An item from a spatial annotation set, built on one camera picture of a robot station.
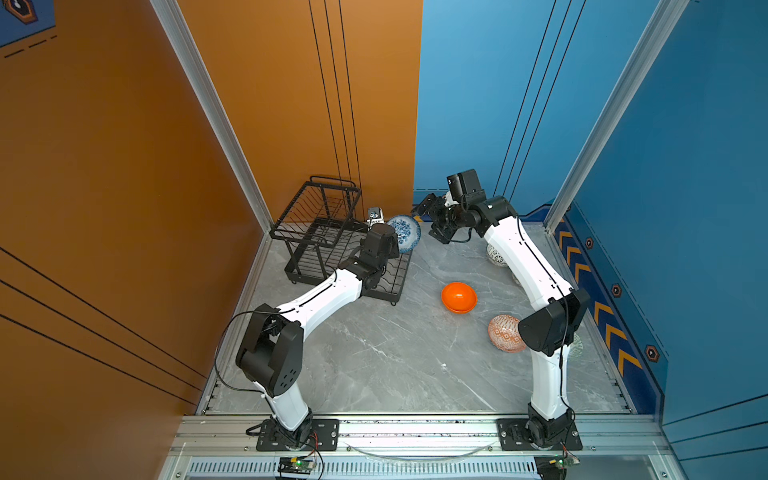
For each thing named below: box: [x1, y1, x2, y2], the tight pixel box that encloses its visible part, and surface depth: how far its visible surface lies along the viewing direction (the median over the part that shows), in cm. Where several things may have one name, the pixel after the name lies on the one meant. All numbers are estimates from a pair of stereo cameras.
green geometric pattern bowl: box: [567, 332, 584, 361], surface depth 86 cm
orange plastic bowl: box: [441, 282, 478, 314], surface depth 96 cm
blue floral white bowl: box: [387, 215, 421, 253], surface depth 91 cm
